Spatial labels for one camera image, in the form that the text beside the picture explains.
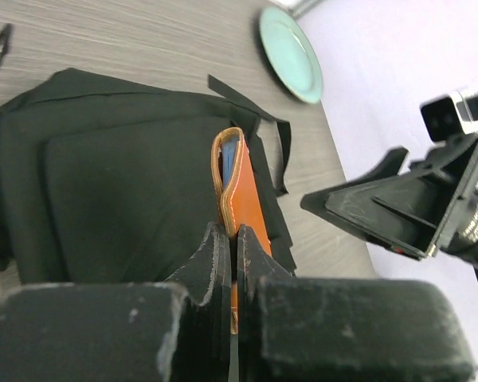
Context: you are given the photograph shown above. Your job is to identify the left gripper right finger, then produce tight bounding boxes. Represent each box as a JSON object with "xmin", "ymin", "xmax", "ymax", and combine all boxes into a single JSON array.
[{"xmin": 237, "ymin": 226, "xmax": 476, "ymax": 381}]

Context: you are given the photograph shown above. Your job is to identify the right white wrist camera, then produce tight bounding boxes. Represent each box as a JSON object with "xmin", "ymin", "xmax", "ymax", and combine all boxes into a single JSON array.
[{"xmin": 419, "ymin": 91, "xmax": 478, "ymax": 143}]

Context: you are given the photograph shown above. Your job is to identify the black student backpack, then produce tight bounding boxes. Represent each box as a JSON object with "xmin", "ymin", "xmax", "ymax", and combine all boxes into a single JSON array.
[{"xmin": 0, "ymin": 68, "xmax": 296, "ymax": 283}]

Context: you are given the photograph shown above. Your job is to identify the brown leather wallet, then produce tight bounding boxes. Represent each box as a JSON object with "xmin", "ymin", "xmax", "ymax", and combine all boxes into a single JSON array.
[{"xmin": 210, "ymin": 127, "xmax": 272, "ymax": 336}]

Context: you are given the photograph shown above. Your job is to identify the light teal plate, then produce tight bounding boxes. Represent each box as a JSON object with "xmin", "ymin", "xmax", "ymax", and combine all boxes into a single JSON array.
[{"xmin": 258, "ymin": 6, "xmax": 323, "ymax": 104}]

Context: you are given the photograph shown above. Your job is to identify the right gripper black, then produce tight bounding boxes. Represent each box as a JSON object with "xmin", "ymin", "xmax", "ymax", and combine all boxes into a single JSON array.
[{"xmin": 300, "ymin": 137, "xmax": 478, "ymax": 282}]

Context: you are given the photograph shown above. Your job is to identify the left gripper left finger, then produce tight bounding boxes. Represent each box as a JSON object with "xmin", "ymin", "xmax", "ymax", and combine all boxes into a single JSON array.
[{"xmin": 0, "ymin": 224, "xmax": 231, "ymax": 381}]

